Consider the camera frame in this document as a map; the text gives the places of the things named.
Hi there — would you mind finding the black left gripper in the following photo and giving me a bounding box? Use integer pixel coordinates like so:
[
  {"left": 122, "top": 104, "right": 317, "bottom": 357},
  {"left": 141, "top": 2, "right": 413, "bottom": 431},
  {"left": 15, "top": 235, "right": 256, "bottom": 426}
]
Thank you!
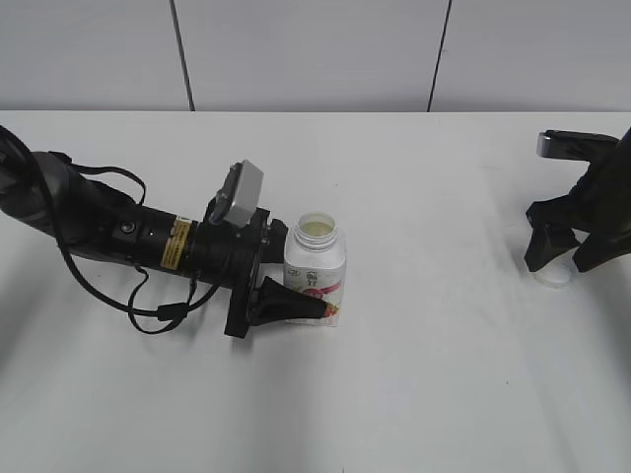
[{"left": 189, "top": 208, "right": 327, "bottom": 339}]

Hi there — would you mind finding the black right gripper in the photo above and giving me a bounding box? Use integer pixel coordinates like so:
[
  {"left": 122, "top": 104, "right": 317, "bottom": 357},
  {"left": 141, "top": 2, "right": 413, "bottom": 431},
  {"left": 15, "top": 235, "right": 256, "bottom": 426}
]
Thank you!
[{"left": 524, "top": 133, "right": 630, "bottom": 273}]

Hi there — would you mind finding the white bottle cap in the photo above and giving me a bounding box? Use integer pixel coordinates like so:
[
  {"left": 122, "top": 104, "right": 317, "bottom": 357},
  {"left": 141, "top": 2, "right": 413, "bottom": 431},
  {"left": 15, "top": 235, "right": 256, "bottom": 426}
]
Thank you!
[{"left": 531, "top": 261, "right": 573, "bottom": 289}]

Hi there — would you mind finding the white strawberry drink bottle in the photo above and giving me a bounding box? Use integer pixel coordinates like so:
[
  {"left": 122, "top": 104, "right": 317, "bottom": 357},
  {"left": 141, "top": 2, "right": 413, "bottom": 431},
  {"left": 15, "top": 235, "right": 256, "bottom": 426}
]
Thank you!
[{"left": 283, "top": 212, "right": 347, "bottom": 327}]

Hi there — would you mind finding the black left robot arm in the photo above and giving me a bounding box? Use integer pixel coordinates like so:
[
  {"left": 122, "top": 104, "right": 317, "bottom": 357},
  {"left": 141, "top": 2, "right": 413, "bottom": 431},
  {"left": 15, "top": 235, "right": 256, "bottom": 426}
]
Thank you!
[{"left": 1, "top": 128, "right": 298, "bottom": 338}]

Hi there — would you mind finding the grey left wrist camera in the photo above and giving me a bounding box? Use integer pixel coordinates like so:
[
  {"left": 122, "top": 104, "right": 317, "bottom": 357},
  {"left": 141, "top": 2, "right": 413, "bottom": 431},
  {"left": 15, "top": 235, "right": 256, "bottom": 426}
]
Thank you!
[{"left": 208, "top": 160, "right": 264, "bottom": 228}]

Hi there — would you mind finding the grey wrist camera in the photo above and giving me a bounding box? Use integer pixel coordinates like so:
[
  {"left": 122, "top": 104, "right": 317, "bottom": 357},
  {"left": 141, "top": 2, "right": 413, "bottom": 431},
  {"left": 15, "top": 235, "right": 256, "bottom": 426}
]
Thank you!
[
  {"left": 536, "top": 129, "right": 619, "bottom": 164},
  {"left": 208, "top": 160, "right": 264, "bottom": 228}
]

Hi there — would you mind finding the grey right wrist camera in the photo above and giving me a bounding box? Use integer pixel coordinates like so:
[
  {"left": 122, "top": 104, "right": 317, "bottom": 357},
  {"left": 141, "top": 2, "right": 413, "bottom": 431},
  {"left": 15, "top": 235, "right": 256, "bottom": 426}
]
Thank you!
[{"left": 536, "top": 129, "right": 619, "bottom": 164}]

